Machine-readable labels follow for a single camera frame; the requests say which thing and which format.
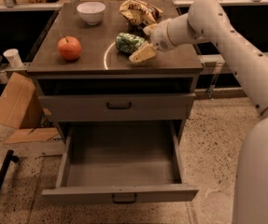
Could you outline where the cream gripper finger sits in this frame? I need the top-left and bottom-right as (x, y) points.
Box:
(143, 23), (157, 36)
(129, 42), (157, 63)

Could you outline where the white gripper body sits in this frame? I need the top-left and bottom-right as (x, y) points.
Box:
(150, 20), (175, 51)

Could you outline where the crushed green soda can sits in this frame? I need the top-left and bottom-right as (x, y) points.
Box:
(115, 33), (146, 54)

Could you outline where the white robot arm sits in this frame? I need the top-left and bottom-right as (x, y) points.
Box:
(130, 0), (268, 224)

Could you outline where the grey drawer cabinet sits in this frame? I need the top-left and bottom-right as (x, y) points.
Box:
(28, 1), (203, 137)

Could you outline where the grey top drawer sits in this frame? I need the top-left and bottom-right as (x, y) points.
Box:
(39, 77), (194, 122)

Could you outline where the open grey middle drawer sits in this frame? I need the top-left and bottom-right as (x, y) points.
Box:
(42, 120), (198, 204)

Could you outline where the crumpled yellow chip bag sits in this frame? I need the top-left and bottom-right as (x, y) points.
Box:
(120, 0), (163, 26)

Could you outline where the white ceramic bowl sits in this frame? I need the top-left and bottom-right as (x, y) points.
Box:
(77, 2), (106, 25)

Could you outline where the red apple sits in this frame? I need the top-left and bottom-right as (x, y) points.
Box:
(57, 36), (81, 61)

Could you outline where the white paper cup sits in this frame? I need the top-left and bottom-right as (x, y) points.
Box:
(3, 49), (23, 68)

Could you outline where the flat cardboard sheet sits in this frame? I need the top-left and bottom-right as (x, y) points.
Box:
(4, 128), (62, 144)

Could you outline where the brown cardboard box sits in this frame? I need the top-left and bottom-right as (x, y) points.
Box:
(0, 72), (42, 129)

